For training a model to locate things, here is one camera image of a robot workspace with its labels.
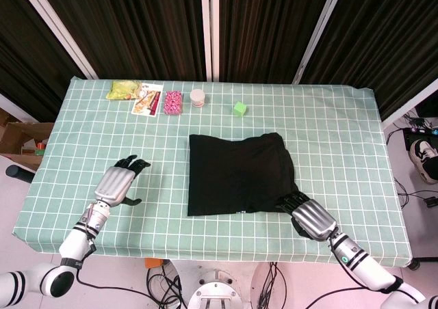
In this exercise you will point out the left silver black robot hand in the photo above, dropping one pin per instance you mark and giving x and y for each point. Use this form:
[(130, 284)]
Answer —
[(114, 186)]

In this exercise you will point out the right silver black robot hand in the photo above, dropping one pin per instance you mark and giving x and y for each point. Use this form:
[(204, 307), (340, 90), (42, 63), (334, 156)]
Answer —
[(313, 221)]

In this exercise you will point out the black cloth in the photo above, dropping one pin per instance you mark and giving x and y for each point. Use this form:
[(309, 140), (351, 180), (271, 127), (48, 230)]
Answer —
[(236, 175)]

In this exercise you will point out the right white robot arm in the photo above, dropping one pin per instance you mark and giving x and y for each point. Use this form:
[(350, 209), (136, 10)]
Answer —
[(366, 266)]

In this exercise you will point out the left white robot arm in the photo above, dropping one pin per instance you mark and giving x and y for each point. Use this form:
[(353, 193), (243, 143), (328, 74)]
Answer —
[(73, 244)]

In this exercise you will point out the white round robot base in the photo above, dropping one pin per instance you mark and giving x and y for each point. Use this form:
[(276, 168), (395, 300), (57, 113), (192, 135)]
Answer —
[(215, 293)]

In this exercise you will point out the orange block under table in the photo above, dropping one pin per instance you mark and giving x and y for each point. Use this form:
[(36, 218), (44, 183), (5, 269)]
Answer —
[(153, 263)]

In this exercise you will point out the white printed food packet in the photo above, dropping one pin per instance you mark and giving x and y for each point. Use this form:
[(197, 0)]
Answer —
[(148, 100)]

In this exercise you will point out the green checkered tablecloth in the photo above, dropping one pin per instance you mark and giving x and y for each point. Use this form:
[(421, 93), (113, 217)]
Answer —
[(342, 134)]

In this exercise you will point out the yellow green snack bag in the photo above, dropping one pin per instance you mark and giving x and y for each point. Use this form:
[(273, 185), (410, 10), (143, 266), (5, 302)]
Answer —
[(121, 90)]

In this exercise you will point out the pink patterned small box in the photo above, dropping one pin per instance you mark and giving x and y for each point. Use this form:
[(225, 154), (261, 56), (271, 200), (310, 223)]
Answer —
[(172, 103)]

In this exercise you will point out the brown cardboard box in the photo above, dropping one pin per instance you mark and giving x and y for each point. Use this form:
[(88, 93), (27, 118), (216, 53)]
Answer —
[(17, 134)]

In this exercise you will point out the black white sneaker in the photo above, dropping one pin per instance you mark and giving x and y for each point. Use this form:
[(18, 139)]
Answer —
[(422, 158)]

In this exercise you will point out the black floor electronics box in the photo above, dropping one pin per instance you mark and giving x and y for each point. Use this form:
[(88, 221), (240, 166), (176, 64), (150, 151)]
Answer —
[(410, 138)]

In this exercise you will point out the green cube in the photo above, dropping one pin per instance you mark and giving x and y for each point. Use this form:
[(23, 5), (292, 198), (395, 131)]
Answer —
[(240, 109)]

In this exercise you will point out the black pleated curtain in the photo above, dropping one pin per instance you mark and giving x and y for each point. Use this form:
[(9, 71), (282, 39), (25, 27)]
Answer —
[(24, 49), (383, 32), (137, 25), (267, 25)]

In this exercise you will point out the white frame post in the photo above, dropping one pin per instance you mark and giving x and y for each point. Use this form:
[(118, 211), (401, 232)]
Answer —
[(410, 105), (209, 32), (61, 32), (318, 32)]

